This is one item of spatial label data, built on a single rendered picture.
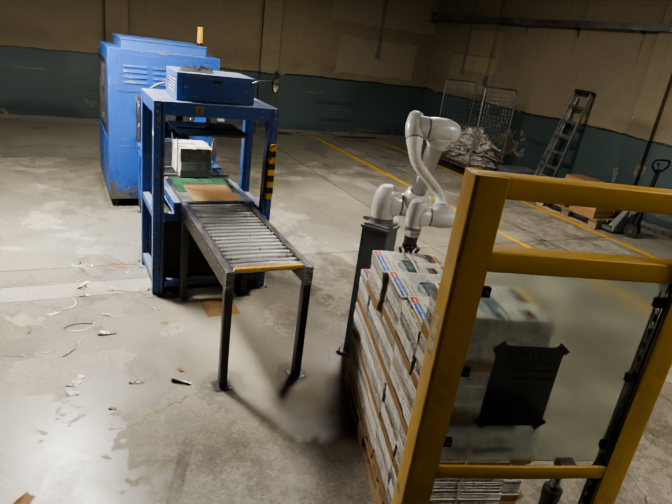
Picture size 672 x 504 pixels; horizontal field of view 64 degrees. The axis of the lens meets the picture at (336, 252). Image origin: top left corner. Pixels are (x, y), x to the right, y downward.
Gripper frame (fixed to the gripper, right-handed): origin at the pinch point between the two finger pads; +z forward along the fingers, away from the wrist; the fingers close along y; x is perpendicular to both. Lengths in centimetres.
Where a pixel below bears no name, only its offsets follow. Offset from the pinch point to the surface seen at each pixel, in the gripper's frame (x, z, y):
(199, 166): 219, 15, -135
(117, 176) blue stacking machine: 351, 74, -237
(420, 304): -67, -14, -12
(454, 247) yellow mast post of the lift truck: -146, -75, -38
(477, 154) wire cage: 699, 80, 335
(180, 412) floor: -15, 95, -121
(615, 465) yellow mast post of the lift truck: -153, -6, 31
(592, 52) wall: 643, -126, 469
